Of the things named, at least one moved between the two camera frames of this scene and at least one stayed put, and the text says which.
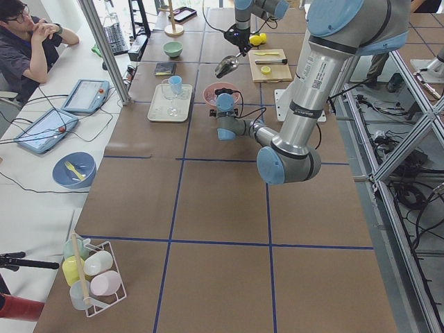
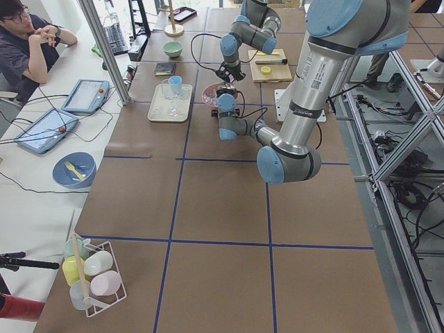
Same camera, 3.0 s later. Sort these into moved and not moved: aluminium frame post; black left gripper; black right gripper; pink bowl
Moved: black right gripper
Not moved: black left gripper; aluminium frame post; pink bowl
